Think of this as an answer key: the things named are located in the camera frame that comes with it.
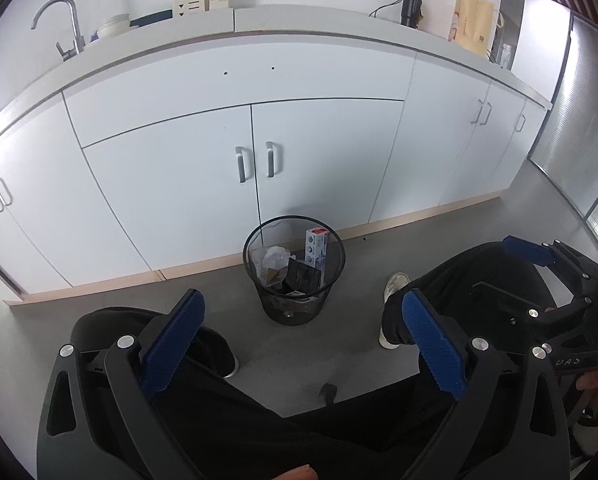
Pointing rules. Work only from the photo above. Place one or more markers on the person's right leg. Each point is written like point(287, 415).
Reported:
point(454, 270)

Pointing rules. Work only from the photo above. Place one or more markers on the red white toothpaste box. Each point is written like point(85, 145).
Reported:
point(316, 245)

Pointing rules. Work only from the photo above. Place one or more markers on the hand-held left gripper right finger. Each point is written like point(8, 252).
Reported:
point(434, 345)

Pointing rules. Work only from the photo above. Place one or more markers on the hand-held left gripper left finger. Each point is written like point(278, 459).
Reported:
point(174, 345)

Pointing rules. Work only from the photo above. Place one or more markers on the silver faucet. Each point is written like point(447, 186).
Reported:
point(74, 25)

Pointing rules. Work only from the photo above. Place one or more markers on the person's left hand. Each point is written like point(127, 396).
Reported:
point(296, 474)

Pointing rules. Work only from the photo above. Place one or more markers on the white shoe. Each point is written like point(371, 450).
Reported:
point(396, 285)
point(231, 366)

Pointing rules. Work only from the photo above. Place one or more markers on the black mesh trash bin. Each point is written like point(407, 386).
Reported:
point(289, 310)

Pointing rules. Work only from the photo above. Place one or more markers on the black cylindrical device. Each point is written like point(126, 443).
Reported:
point(412, 7)

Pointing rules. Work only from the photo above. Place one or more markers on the beige paper bag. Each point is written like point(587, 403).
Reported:
point(471, 25)

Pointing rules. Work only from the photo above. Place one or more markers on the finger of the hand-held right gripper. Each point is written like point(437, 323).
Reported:
point(499, 295)
point(526, 251)

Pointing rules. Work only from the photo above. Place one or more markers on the white bowl blue rim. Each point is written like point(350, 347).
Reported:
point(111, 30)
point(114, 19)

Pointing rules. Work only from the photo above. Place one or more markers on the beige snack packet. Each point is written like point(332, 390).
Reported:
point(273, 276)

